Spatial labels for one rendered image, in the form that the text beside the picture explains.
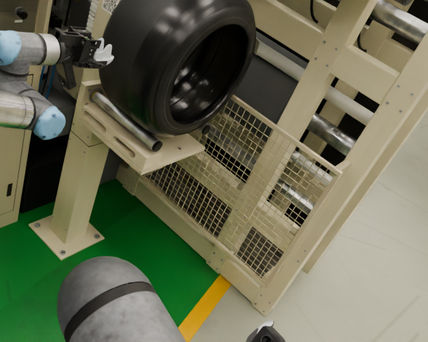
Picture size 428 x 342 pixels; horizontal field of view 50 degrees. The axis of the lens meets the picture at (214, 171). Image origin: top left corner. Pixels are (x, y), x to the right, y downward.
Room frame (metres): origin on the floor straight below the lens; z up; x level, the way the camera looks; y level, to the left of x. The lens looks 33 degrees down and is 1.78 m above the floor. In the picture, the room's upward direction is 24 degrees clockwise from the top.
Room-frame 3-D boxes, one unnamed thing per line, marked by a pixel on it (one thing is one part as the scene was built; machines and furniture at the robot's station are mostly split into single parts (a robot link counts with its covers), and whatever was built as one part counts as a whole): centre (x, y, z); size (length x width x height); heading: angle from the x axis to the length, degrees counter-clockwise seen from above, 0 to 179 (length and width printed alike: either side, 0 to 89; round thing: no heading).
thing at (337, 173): (1.74, -0.04, 0.65); 0.90 x 0.02 x 0.70; 65
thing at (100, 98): (1.41, 0.37, 0.90); 0.35 x 0.05 x 0.05; 65
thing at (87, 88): (1.62, 0.47, 0.90); 0.40 x 0.03 x 0.10; 155
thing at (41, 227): (1.63, 0.55, 0.01); 0.27 x 0.27 x 0.02; 65
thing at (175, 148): (1.54, 0.31, 0.80); 0.37 x 0.36 x 0.02; 155
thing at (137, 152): (1.41, 0.37, 0.84); 0.36 x 0.09 x 0.06; 65
